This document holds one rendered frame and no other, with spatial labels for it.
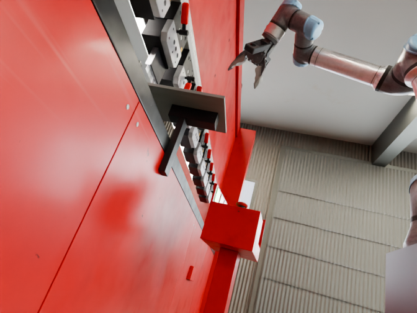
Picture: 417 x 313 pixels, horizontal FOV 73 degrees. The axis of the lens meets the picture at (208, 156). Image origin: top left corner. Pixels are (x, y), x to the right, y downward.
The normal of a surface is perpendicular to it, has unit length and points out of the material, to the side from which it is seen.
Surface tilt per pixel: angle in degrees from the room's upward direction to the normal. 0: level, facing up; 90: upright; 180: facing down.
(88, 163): 90
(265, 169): 90
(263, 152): 90
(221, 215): 90
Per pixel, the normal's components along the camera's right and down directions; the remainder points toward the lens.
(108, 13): 0.96, 0.21
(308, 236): -0.11, -0.45
